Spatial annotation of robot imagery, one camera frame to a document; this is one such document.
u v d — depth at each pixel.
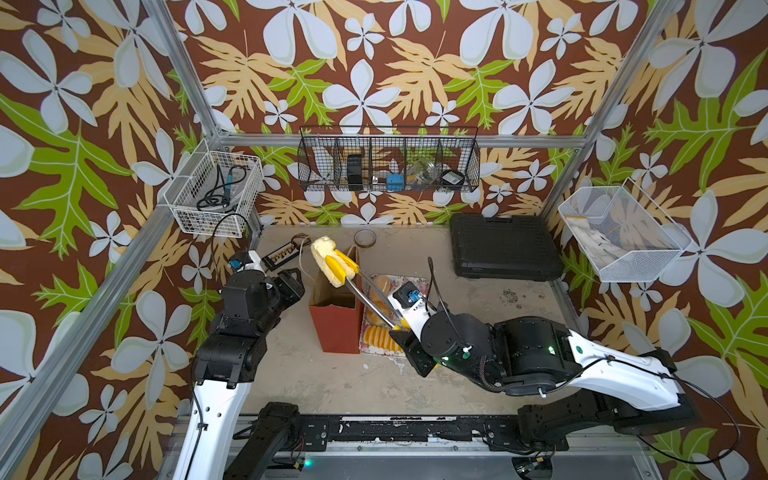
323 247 0.59
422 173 0.97
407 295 0.43
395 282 1.04
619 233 0.82
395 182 0.95
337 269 0.57
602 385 0.36
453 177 0.96
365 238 1.16
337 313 0.69
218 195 0.77
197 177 0.80
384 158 0.98
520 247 1.06
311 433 0.74
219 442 0.39
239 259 0.56
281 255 1.10
